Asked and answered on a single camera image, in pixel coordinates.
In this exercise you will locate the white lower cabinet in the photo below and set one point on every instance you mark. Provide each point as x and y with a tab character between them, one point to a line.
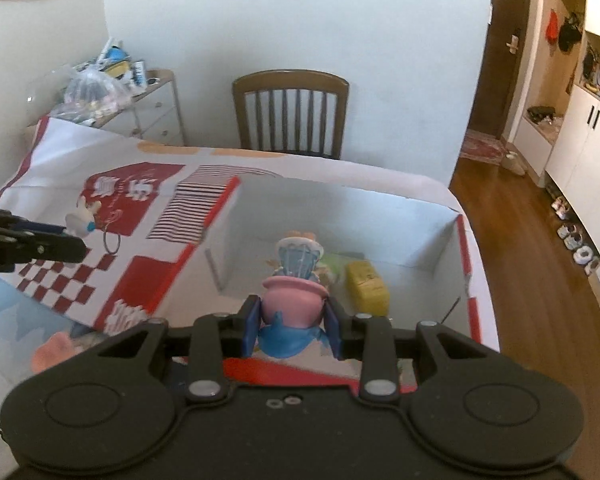
590	160

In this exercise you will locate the white drawer cabinet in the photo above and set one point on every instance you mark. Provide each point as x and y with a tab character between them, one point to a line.
155	110

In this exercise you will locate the row of small shoes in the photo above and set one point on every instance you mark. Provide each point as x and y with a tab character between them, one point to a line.
575	237

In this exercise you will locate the black hanging bag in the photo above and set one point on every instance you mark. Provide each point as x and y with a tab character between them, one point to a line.
570	32

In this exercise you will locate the white slippers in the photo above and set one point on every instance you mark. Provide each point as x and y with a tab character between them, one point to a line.
515	162

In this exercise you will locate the red and white printed tablecloth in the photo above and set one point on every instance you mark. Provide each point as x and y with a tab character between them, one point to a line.
60	155

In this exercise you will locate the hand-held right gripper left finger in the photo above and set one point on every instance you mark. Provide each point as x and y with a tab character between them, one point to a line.
250	327

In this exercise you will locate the yellow small box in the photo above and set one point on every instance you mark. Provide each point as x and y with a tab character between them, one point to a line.
367	287

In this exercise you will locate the clear plastic bag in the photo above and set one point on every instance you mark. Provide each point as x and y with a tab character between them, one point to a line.
92	92

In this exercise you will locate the pink and blue toy figure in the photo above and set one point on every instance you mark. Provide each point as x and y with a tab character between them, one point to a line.
292	305

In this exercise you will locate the red hanging cloth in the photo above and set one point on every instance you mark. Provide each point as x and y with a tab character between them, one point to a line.
552	25

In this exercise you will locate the brown wooden chair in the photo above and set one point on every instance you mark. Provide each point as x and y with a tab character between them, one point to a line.
290	80

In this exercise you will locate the red cardboard box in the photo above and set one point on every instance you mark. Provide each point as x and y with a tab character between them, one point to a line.
415	220

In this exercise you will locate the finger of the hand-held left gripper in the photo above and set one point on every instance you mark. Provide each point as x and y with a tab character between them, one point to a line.
55	250
45	229

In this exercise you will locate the patterned door mat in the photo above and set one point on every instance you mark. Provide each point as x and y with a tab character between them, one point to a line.
482	147

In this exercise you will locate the blue and white packets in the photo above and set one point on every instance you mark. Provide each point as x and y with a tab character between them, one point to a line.
115	57

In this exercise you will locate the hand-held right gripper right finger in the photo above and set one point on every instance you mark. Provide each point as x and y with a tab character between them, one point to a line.
332	330

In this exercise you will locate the silver door lock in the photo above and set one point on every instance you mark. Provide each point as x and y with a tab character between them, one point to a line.
512	42

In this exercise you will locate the dark brown door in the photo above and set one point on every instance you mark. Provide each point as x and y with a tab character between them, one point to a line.
500	85

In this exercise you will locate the dark cloth bundle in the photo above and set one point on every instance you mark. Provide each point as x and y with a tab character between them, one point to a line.
540	113

